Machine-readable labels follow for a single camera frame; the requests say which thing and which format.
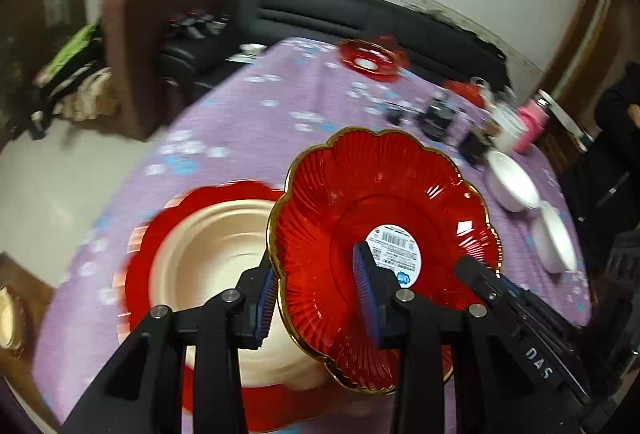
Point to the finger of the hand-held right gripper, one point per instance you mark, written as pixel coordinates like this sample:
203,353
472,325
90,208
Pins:
475,271

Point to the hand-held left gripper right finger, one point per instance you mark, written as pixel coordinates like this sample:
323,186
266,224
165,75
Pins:
367,299

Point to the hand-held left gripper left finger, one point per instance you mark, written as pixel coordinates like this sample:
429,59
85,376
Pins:
265,309

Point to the white bowl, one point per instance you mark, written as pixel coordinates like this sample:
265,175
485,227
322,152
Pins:
555,241
515,186

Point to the red glass plate with sticker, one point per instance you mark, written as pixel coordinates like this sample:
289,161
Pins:
325,194

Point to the beige bowl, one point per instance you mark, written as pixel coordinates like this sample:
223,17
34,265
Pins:
210,244

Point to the dark small jars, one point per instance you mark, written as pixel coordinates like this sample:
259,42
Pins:
475,147

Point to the white jar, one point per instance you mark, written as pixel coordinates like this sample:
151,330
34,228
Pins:
510,129

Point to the pink sleeved bottle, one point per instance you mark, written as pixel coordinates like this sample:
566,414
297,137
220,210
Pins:
532,124

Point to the black box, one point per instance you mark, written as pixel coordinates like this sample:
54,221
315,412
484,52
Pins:
440,114

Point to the small black item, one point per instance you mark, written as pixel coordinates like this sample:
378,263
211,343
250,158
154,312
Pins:
395,114

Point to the purple floral tablecloth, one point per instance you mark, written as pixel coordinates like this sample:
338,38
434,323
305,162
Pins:
280,114

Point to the brown wooden furniture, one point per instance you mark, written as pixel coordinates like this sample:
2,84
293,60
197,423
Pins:
35,284

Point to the white dish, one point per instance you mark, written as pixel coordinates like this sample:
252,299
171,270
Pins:
252,49

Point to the black remote control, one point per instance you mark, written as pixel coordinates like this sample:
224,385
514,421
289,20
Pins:
192,22

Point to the brown armchair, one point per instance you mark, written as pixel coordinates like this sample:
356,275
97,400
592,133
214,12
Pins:
135,39

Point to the black sofa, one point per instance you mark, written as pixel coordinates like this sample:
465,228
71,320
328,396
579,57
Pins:
310,4

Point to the green cloth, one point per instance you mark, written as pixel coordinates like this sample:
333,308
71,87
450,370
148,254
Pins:
75,49

